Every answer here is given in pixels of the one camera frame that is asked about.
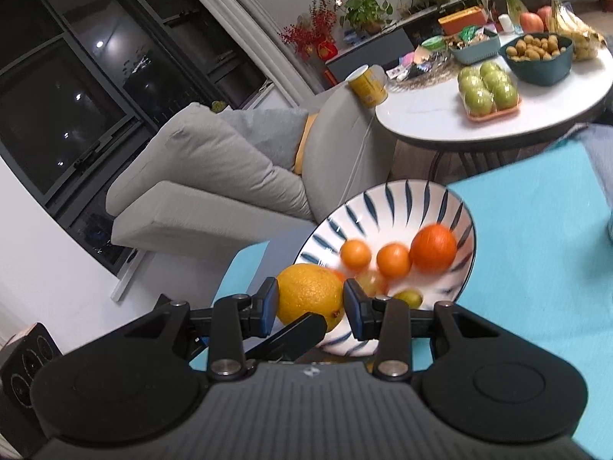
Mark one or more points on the yellow cushion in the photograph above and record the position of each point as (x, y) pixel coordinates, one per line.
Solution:
(304, 148)

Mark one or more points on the blue striped white bowl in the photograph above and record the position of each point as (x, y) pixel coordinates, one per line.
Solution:
(373, 215)

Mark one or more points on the white curtain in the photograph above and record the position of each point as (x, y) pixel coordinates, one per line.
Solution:
(268, 33)

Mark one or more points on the dark window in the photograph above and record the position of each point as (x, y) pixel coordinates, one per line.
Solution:
(72, 81)

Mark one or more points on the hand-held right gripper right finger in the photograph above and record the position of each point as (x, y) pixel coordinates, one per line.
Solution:
(352, 309)

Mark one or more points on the small reddish yellow fruit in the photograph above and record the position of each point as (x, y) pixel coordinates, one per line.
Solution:
(371, 281)

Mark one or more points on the large reddish orange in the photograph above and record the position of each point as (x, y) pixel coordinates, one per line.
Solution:
(433, 248)

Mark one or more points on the red berry branches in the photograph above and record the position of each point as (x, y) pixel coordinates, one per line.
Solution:
(306, 28)

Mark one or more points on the bunch of bananas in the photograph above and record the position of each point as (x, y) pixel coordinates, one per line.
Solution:
(579, 33)

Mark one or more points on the small white bottle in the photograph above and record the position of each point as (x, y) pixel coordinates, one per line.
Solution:
(505, 24)

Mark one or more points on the small green kumquat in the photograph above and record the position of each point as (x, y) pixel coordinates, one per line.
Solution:
(409, 298)

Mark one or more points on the red apple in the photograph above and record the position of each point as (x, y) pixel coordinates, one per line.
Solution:
(530, 23)
(547, 13)

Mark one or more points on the grey cushion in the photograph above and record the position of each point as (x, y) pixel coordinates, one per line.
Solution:
(268, 134)

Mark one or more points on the white round coffee table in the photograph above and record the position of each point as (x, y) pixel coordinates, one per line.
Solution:
(431, 120)

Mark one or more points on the round woven tray of snacks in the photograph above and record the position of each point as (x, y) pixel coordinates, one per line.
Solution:
(431, 69)

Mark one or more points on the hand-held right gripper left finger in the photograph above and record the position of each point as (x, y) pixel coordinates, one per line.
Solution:
(272, 306)

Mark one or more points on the red vase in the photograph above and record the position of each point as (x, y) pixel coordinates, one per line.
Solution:
(328, 49)

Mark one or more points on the orange box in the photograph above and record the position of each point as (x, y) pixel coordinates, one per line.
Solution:
(462, 19)

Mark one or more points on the green plastic bowl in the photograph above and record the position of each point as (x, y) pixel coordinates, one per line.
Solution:
(433, 42)

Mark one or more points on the tray of green apples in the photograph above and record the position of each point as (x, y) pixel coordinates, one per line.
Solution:
(488, 91)

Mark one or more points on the yellow lemon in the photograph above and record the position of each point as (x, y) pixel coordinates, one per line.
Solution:
(306, 297)

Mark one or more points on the beige armchair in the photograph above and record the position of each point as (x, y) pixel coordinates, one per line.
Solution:
(201, 163)

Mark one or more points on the pile of small brown fruits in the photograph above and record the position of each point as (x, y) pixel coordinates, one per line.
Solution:
(536, 48)

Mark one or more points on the teal bowl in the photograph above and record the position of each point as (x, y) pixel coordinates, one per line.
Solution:
(541, 74)

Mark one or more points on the teal basket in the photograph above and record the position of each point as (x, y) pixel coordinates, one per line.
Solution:
(479, 50)

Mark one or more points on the blue grey printed tablecloth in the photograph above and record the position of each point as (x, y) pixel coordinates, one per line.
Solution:
(527, 249)

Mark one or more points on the yellow can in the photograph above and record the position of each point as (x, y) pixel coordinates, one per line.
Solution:
(368, 86)

